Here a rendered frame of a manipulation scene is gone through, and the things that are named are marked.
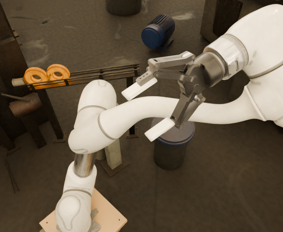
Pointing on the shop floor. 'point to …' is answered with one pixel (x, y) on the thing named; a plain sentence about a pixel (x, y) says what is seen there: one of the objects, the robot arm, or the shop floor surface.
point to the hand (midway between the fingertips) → (141, 116)
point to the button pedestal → (114, 159)
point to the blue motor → (159, 32)
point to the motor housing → (21, 105)
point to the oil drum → (123, 7)
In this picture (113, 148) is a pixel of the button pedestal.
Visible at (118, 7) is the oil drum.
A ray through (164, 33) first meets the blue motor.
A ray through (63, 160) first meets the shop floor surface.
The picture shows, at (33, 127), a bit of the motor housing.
